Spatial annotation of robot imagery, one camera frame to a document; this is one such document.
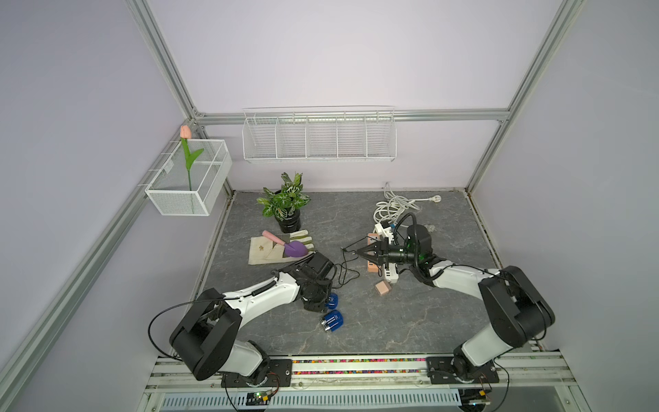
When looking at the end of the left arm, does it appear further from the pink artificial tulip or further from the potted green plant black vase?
the pink artificial tulip

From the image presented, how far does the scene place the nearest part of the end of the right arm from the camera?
693mm

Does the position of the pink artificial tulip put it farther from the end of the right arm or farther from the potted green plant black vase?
the end of the right arm

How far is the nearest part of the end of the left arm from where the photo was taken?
632 millimetres
